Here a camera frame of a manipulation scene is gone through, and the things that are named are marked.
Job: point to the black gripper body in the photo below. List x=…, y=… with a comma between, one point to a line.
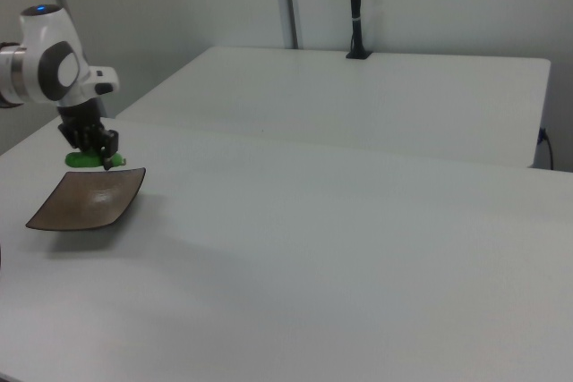
x=80, y=116

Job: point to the black camera pole, white band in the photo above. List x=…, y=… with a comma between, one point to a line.
x=356, y=6

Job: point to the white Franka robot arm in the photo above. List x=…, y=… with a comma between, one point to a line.
x=49, y=55

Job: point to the green chili pepper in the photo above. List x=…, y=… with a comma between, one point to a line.
x=82, y=160

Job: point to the square brown ceramic plate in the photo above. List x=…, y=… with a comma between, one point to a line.
x=89, y=198

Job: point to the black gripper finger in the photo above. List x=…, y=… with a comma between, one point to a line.
x=74, y=138
x=109, y=142

